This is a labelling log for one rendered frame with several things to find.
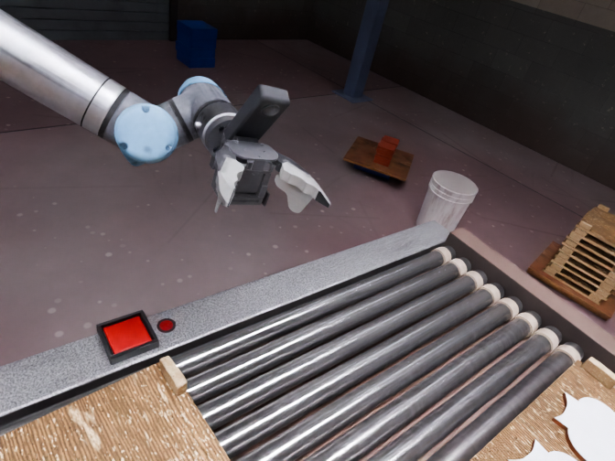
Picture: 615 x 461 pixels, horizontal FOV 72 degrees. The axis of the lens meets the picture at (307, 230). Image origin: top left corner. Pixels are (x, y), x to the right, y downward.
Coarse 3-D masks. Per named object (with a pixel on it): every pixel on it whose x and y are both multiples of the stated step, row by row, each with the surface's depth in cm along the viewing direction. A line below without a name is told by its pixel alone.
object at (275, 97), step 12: (252, 96) 56; (264, 96) 54; (276, 96) 55; (288, 96) 57; (252, 108) 56; (264, 108) 56; (276, 108) 56; (240, 120) 59; (252, 120) 58; (264, 120) 59; (228, 132) 62; (240, 132) 60; (252, 132) 61; (264, 132) 62
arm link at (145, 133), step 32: (0, 32) 49; (32, 32) 52; (0, 64) 50; (32, 64) 50; (64, 64) 52; (32, 96) 53; (64, 96) 52; (96, 96) 53; (128, 96) 55; (96, 128) 55; (128, 128) 53; (160, 128) 54; (160, 160) 57
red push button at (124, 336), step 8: (128, 320) 72; (136, 320) 72; (104, 328) 70; (112, 328) 70; (120, 328) 70; (128, 328) 71; (136, 328) 71; (144, 328) 71; (112, 336) 69; (120, 336) 69; (128, 336) 70; (136, 336) 70; (144, 336) 70; (112, 344) 68; (120, 344) 68; (128, 344) 68; (136, 344) 69
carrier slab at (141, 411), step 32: (128, 384) 62; (160, 384) 63; (64, 416) 57; (96, 416) 58; (128, 416) 59; (160, 416) 60; (192, 416) 60; (0, 448) 52; (32, 448) 53; (64, 448) 54; (96, 448) 55; (128, 448) 55; (160, 448) 56; (192, 448) 57
